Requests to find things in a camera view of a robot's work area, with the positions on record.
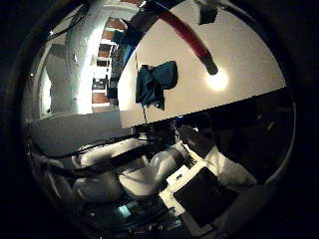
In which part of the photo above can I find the small black box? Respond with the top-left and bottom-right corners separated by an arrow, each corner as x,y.
198,3 -> 219,26

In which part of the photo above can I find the black cable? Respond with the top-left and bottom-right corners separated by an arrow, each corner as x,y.
31,132 -> 144,161

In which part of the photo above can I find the wooden wall shelf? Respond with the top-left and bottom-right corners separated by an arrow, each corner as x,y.
91,16 -> 128,113

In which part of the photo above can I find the blue cloth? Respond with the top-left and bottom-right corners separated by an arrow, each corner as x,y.
135,60 -> 179,111

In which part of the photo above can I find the red spray bottle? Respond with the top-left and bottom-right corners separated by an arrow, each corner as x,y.
128,2 -> 219,77

